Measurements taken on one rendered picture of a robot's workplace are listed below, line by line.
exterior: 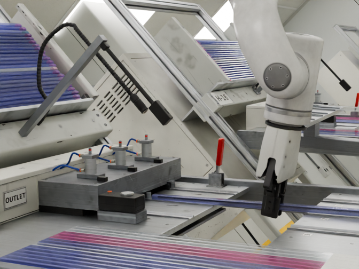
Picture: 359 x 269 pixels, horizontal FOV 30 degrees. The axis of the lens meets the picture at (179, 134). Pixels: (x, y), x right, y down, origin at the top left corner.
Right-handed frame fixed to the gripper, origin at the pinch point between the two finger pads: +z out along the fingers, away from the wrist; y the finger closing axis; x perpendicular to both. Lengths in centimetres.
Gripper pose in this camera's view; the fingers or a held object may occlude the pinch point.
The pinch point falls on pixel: (272, 204)
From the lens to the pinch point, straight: 125.9
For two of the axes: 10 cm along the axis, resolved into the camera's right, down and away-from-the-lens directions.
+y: -4.4, 1.2, -8.9
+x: 8.9, 2.0, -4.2
